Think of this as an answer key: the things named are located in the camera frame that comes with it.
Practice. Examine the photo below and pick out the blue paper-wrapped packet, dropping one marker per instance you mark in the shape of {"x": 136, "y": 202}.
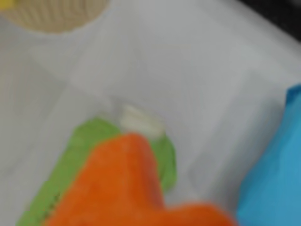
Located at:
{"x": 272, "y": 160}

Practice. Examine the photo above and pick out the paper cup with orange label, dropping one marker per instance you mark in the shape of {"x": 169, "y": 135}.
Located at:
{"x": 56, "y": 16}

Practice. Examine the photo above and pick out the green paper-wrapped packet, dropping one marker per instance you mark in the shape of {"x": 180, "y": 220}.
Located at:
{"x": 70, "y": 160}

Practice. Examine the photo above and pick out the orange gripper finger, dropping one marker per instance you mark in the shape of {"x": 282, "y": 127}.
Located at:
{"x": 117, "y": 188}

